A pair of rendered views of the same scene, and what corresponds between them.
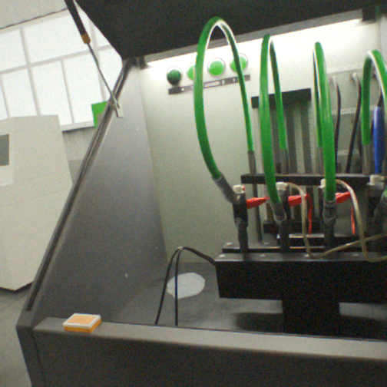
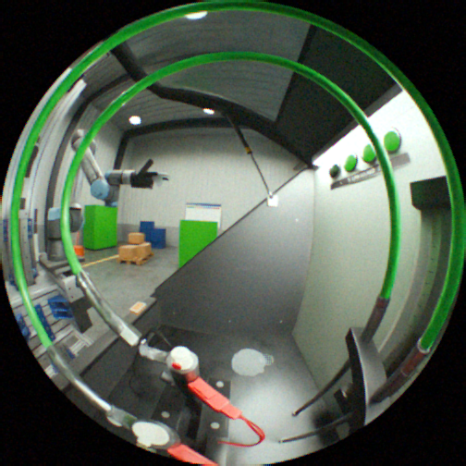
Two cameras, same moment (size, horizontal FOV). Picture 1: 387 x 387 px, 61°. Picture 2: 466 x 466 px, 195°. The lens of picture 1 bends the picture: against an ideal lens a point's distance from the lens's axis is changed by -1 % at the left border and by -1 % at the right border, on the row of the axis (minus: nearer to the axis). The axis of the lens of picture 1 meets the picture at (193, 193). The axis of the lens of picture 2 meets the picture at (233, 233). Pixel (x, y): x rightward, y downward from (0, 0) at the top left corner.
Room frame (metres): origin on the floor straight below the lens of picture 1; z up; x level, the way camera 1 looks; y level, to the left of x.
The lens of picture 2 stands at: (0.64, -0.17, 1.22)
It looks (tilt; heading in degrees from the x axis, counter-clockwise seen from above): 3 degrees down; 71
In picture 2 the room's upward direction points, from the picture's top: 4 degrees clockwise
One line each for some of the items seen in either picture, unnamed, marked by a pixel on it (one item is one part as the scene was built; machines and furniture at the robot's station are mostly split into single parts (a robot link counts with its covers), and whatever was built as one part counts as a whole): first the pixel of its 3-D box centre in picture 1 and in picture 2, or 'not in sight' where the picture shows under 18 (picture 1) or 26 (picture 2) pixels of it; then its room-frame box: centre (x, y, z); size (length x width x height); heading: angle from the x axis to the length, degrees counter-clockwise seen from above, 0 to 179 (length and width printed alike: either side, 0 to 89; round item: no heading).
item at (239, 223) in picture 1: (243, 245); (185, 396); (0.62, -0.08, 0.99); 0.05 x 0.03 x 0.21; 160
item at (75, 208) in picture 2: not in sight; (76, 182); (-0.04, 0.47, 1.41); 0.15 x 0.12 x 0.55; 99
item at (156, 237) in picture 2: not in sight; (152, 234); (-1.11, 6.41, 0.61); 1.26 x 0.48 x 1.22; 163
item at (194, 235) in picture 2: not in sight; (199, 244); (0.95, 3.59, 0.65); 0.95 x 0.86 x 1.30; 171
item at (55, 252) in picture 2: not in sight; (57, 247); (-0.02, 0.34, 1.09); 0.15 x 0.15 x 0.10
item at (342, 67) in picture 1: (353, 118); not in sight; (0.80, -0.40, 1.21); 0.13 x 0.03 x 0.31; 70
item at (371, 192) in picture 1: (378, 243); not in sight; (0.54, -0.31, 0.99); 0.05 x 0.03 x 0.21; 160
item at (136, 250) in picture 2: not in sight; (136, 247); (-1.06, 4.16, 0.39); 1.20 x 0.85 x 0.79; 85
